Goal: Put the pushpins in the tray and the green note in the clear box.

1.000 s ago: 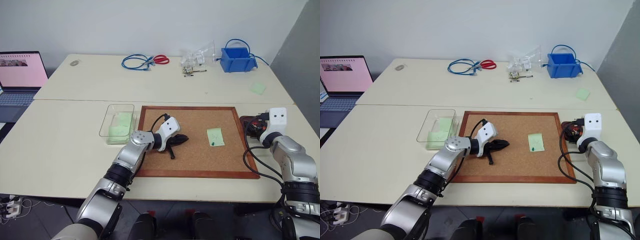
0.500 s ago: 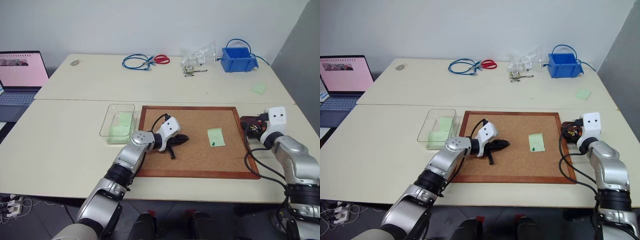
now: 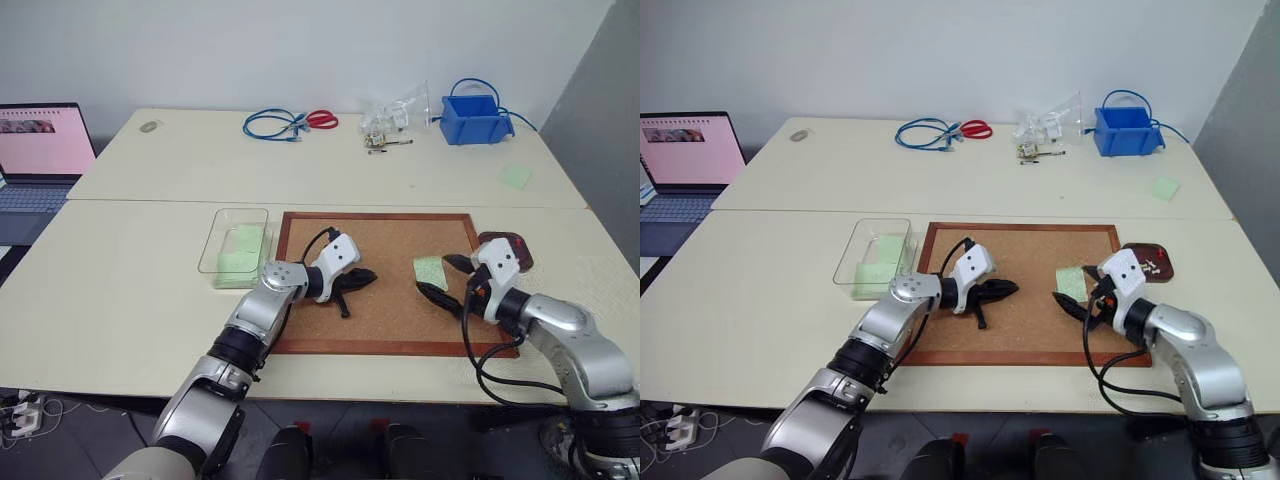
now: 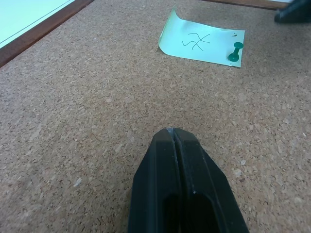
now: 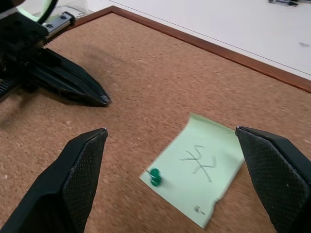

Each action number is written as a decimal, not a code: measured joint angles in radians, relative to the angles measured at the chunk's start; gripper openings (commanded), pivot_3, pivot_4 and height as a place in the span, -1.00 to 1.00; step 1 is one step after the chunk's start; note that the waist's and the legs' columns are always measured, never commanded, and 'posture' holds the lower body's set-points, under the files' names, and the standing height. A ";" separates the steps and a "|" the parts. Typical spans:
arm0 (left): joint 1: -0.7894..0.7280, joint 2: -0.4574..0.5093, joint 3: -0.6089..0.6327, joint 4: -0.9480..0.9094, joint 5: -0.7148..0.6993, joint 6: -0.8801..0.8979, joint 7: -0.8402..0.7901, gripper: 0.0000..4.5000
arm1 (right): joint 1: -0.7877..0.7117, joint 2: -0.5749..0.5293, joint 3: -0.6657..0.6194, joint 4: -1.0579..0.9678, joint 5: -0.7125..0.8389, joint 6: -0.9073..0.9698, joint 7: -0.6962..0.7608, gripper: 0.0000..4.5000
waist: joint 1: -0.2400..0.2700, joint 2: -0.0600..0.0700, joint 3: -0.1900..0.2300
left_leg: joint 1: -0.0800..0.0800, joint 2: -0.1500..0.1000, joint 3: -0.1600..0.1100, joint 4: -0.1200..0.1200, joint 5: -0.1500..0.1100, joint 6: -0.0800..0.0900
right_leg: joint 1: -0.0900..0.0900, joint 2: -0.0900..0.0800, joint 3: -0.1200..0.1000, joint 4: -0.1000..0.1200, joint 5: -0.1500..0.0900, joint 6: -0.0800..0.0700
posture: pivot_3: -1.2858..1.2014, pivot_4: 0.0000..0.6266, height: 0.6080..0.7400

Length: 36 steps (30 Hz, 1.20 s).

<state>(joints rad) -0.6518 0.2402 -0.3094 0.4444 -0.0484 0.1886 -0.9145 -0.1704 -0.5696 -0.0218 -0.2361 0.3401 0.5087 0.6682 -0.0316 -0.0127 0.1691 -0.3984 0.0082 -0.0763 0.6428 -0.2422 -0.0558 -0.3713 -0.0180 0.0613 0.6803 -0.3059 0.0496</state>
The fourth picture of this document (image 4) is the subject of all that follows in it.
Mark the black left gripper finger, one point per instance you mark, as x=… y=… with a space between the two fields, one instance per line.
x=204 y=184
x=295 y=13
x=155 y=184

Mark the green sticky note with scribble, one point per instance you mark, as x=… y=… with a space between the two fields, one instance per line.
x=206 y=46

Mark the cork board with wooden frame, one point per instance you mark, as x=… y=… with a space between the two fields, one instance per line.
x=97 y=102

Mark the green pushpin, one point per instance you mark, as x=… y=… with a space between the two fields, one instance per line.
x=235 y=53

